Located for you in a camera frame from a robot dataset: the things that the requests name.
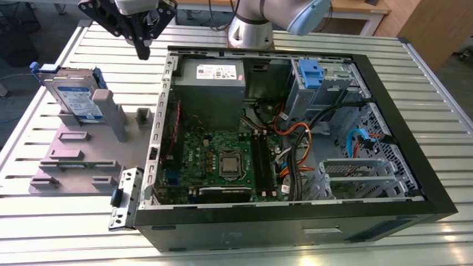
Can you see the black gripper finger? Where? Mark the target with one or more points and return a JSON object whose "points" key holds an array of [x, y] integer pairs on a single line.
{"points": [[164, 16], [100, 14]]}

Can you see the hard disk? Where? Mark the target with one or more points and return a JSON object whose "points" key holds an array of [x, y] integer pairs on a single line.
{"points": [[78, 99]]}

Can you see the grey power supply unit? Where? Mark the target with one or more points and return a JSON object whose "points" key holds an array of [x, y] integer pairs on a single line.
{"points": [[210, 105]]}

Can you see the blue plastic drive latch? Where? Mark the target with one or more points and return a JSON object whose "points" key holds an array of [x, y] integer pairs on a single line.
{"points": [[310, 73]]}

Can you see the grey metal drive cage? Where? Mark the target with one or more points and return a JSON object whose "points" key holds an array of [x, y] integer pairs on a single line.
{"points": [[306, 99]]}

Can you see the grey parts rack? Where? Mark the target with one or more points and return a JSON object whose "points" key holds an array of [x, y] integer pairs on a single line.
{"points": [[96, 149]]}

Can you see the green motherboard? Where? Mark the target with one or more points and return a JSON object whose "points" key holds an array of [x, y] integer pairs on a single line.
{"points": [[240, 141]]}

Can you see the CPU socket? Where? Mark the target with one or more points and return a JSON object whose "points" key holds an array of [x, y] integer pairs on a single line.
{"points": [[229, 153]]}

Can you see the green RAM stick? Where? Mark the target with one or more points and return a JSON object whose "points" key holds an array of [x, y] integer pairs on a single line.
{"points": [[74, 166]]}

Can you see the silver CPU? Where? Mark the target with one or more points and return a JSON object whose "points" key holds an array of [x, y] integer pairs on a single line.
{"points": [[229, 165]]}

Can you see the black RAM slot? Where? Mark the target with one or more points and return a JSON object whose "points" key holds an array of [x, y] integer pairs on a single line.
{"points": [[268, 163], [260, 163]]}

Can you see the black graphics card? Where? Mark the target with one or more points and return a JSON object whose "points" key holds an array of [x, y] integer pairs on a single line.
{"points": [[221, 194]]}

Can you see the wooden cabinet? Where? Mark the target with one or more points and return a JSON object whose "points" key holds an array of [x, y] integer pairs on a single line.
{"points": [[435, 27]]}

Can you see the black PC case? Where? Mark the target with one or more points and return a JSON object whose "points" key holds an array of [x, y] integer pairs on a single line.
{"points": [[258, 227]]}

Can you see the wooden desk white frame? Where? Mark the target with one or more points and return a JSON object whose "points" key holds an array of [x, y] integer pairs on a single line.
{"points": [[373, 8]]}

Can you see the metal expansion slot bracket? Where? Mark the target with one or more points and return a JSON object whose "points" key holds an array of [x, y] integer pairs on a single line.
{"points": [[129, 194]]}

